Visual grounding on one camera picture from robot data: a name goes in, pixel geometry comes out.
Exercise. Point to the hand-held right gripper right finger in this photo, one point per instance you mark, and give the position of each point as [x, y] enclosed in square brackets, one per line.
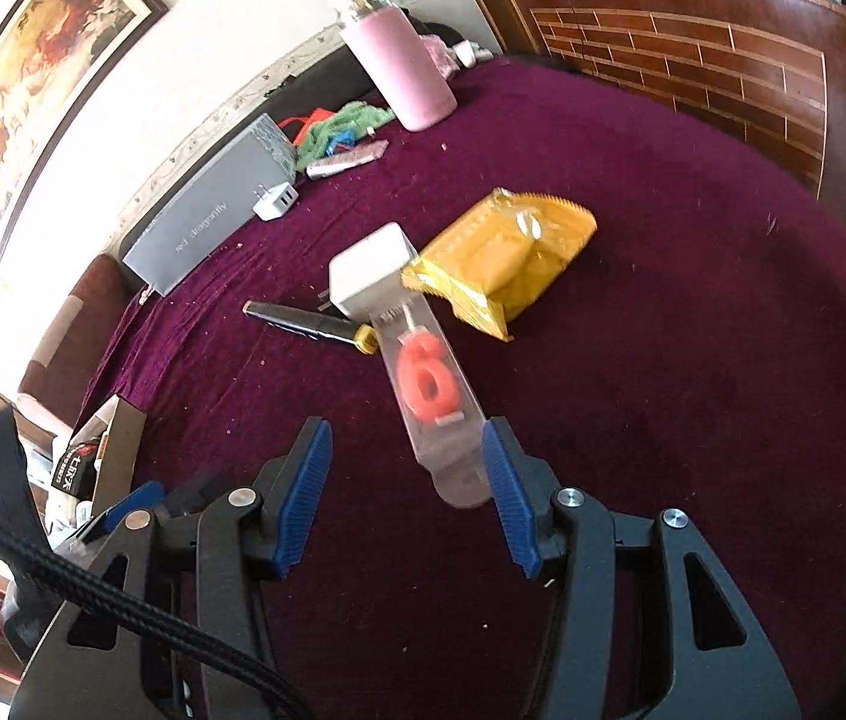
[513, 502]

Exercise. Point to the blue plastic toy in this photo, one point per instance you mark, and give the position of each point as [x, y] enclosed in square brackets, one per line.
[344, 136]

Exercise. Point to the green cloth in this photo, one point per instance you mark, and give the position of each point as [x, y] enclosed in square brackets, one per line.
[363, 116]

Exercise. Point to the white small object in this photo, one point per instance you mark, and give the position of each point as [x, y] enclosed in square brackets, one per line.
[468, 54]

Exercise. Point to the red number candle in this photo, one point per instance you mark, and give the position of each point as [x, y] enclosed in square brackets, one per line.
[423, 382]

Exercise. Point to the pink thermos bottle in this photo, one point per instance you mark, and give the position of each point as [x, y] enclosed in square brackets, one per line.
[412, 67]

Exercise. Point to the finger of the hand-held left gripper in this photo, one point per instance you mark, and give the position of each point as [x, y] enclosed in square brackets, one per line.
[194, 491]
[130, 504]

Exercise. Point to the orange snack packet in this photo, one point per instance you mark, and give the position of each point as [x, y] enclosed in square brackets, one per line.
[498, 262]

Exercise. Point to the pink cloth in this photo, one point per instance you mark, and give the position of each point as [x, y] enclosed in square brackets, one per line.
[439, 56]

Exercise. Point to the black printed packet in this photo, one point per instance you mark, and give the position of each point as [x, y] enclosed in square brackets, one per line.
[76, 469]

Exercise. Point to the pink white cream tube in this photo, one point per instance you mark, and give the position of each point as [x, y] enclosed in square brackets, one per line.
[348, 160]

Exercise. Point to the dark grey cushion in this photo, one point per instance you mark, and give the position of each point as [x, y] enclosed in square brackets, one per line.
[303, 94]

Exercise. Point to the white small box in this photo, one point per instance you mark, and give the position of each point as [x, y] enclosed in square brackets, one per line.
[370, 270]

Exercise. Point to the brown cardboard box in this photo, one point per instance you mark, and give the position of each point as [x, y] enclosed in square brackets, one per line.
[123, 442]

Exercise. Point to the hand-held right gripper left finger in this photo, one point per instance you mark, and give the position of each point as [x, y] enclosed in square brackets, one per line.
[303, 502]

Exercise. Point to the framed painting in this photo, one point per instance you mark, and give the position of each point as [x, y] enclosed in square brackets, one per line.
[40, 90]

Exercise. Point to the black marker yellow cap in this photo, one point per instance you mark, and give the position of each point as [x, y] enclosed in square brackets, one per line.
[295, 322]

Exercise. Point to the grey cardboard box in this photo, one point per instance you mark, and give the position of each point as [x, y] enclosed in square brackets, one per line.
[205, 217]

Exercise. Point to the maroon chair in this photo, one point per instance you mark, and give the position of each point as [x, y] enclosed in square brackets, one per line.
[78, 322]

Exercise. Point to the wooden brick-pattern cabinet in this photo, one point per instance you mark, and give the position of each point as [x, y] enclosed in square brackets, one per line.
[693, 45]

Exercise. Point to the pink pad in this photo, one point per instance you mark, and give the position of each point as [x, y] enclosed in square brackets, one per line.
[40, 412]

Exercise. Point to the white USB charger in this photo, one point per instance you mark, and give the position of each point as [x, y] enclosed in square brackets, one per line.
[277, 202]

